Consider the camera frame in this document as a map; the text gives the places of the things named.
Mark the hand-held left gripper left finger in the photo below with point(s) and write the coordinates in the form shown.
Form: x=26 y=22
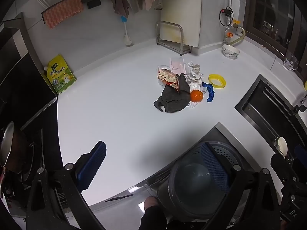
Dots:
x=92 y=165

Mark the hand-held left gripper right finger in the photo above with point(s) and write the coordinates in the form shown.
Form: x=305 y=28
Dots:
x=214 y=167

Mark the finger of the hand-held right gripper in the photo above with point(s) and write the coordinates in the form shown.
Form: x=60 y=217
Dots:
x=301 y=152
x=281 y=166

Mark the grey perforated waste bin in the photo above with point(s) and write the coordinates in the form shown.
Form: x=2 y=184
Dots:
x=191 y=177

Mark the orange fruit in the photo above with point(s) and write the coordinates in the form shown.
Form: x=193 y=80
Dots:
x=196 y=96

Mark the blue plastic piece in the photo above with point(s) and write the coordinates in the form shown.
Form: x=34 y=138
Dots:
x=210 y=93

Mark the dark grey cloth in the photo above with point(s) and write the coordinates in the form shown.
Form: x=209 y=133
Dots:
x=172 y=100

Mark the white paper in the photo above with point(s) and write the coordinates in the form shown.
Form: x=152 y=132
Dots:
x=194 y=74

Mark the printed snack bag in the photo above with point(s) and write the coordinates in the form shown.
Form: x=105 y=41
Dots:
x=169 y=79

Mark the pink packet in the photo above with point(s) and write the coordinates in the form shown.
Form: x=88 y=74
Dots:
x=177 y=64

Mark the black knife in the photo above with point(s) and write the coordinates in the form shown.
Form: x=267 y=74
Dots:
x=120 y=197

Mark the dark sink faucet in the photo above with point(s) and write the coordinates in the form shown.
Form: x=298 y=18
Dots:
x=301 y=104

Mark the black kitchen sink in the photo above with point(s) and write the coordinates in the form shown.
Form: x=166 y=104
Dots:
x=263 y=110

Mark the person's right foot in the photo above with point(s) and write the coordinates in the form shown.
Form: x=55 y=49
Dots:
x=151 y=202

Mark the person's right leg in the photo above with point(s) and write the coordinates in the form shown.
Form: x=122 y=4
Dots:
x=153 y=219

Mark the metal pan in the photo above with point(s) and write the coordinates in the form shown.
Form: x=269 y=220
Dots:
x=9 y=146

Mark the printed glass mug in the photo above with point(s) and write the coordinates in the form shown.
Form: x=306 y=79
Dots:
x=290 y=62

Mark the yellow green refill pouch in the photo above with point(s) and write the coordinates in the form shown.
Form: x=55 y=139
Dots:
x=60 y=75

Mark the patterned ceramic bowl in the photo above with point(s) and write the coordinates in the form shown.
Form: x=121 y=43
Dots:
x=230 y=52

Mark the blue white bottle brush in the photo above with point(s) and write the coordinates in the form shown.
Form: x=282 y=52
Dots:
x=127 y=38

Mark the orange cap bottle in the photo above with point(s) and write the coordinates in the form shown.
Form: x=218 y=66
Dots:
x=229 y=35

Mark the steel board rack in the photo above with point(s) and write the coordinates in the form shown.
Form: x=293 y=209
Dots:
x=181 y=38

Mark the red black gas valve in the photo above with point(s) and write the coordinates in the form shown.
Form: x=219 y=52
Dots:
x=226 y=11

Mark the orange wavy sponge cloth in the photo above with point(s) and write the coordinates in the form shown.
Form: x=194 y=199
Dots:
x=62 y=10

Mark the white cutting board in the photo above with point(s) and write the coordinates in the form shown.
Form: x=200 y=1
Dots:
x=182 y=9

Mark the brown hanging rag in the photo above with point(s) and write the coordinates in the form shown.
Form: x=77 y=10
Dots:
x=121 y=3

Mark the metal peeler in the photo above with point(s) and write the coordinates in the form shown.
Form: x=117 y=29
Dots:
x=158 y=6

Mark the dark window frame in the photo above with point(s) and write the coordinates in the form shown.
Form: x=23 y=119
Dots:
x=249 y=9

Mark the black rail hook block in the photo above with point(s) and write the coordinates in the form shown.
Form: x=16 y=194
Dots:
x=93 y=4

